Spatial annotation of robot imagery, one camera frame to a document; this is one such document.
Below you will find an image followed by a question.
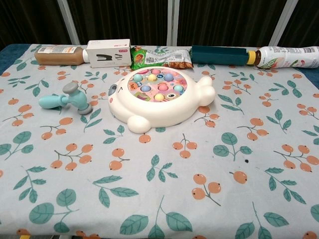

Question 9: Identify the light blue toy hammer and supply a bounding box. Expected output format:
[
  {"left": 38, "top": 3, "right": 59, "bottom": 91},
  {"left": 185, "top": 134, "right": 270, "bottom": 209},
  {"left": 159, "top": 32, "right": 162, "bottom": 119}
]
[{"left": 38, "top": 82, "right": 93, "bottom": 116}]

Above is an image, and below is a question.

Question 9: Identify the white whack-a-mole toy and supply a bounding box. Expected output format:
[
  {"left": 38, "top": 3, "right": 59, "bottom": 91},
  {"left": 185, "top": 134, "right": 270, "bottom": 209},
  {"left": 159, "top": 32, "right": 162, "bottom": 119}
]
[{"left": 107, "top": 66, "right": 216, "bottom": 134}]

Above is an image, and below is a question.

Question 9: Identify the floral orange berry tablecloth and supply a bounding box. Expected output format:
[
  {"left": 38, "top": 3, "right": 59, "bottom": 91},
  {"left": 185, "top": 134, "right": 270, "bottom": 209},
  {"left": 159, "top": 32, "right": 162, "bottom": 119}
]
[{"left": 0, "top": 44, "right": 319, "bottom": 239}]

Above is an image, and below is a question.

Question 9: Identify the green snack bag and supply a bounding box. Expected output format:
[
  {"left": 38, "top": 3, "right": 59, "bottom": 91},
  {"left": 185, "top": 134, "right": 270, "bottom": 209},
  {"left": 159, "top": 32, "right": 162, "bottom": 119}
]
[{"left": 130, "top": 46, "right": 194, "bottom": 71}]

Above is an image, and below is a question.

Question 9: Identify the dark teal long box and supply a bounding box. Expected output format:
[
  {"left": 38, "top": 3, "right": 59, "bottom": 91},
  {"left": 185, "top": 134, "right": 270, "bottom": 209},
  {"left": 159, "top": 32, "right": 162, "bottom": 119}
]
[{"left": 190, "top": 45, "right": 249, "bottom": 67}]

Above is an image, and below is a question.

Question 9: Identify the white stapler box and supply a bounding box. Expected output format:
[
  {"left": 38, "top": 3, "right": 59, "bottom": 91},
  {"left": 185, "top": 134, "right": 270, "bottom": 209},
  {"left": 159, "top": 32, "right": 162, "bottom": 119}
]
[{"left": 86, "top": 39, "right": 132, "bottom": 69}]

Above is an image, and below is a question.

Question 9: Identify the dark pleated backdrop curtain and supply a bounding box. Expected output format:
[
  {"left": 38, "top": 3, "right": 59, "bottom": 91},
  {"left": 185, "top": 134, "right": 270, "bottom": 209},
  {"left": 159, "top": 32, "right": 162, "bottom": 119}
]
[{"left": 0, "top": 0, "right": 319, "bottom": 50}]

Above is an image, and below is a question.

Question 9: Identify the brown drink bottle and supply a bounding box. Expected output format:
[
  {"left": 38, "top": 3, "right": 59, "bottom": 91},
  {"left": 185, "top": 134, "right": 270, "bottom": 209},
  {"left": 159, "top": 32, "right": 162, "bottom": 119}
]
[{"left": 34, "top": 45, "right": 90, "bottom": 66}]

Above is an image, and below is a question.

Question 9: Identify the white-label bottle with yellow cap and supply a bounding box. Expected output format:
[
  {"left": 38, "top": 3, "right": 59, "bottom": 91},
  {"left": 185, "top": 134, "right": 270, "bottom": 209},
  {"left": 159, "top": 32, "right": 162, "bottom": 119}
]
[{"left": 247, "top": 45, "right": 319, "bottom": 69}]

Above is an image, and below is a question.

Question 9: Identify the silver metal partition post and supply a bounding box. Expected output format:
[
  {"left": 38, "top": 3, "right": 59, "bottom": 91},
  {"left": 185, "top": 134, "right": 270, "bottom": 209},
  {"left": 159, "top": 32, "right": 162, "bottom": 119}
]
[
  {"left": 56, "top": 0, "right": 81, "bottom": 46},
  {"left": 268, "top": 0, "right": 300, "bottom": 47},
  {"left": 166, "top": 0, "right": 180, "bottom": 47}
]

